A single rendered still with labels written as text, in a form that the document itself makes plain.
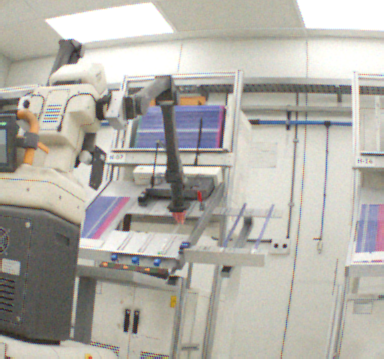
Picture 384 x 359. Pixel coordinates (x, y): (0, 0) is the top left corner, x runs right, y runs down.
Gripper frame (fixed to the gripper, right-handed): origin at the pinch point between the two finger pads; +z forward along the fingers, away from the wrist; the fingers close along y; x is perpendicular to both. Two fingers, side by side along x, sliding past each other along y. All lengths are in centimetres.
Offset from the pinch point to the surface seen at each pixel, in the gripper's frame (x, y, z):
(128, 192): -29, 41, -2
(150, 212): -9.6, 20.1, 0.4
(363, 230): 2, -91, 1
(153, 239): 14.0, 9.1, 3.1
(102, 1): -200, 135, -107
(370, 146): -68, -92, -17
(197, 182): -27.2, -0.4, -9.5
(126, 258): 29.4, 17.1, 6.2
